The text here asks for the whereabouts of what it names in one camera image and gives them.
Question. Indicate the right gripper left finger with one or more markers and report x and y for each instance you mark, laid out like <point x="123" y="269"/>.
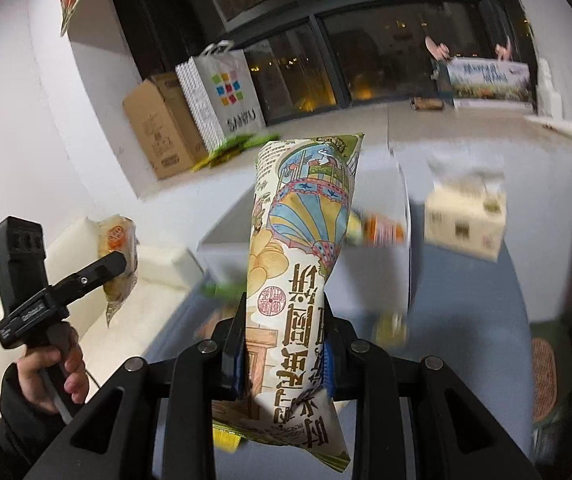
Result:
<point x="114" y="435"/>

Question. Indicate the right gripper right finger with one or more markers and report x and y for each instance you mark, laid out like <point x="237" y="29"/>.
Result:
<point x="415" y="419"/>

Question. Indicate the pale bread snack pack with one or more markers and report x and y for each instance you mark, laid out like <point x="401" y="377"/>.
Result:
<point x="117" y="247"/>

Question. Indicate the illustrated chips bag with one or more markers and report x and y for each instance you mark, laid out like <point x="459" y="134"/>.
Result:
<point x="302" y="202"/>

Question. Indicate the green snack packet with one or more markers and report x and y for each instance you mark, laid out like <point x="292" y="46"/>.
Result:
<point x="230" y="292"/>

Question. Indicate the left hand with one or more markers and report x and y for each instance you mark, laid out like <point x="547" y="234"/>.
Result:
<point x="35" y="360"/>

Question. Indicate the white sofa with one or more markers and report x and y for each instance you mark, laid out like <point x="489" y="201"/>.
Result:
<point x="164" y="278"/>

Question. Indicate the tissue pack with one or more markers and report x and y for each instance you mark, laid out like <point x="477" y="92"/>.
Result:
<point x="466" y="211"/>

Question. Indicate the brown cardboard box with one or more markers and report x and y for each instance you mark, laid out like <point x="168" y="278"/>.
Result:
<point x="164" y="127"/>

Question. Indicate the green packets on sill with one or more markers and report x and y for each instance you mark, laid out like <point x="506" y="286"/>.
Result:
<point x="234" y="147"/>

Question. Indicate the white SANFU shopping bag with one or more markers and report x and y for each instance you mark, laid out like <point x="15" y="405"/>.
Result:
<point x="219" y="90"/>

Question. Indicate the blue gift box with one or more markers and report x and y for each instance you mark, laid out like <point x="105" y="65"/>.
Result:
<point x="440" y="74"/>

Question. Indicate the printed landscape box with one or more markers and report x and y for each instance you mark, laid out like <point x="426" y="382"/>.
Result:
<point x="484" y="79"/>

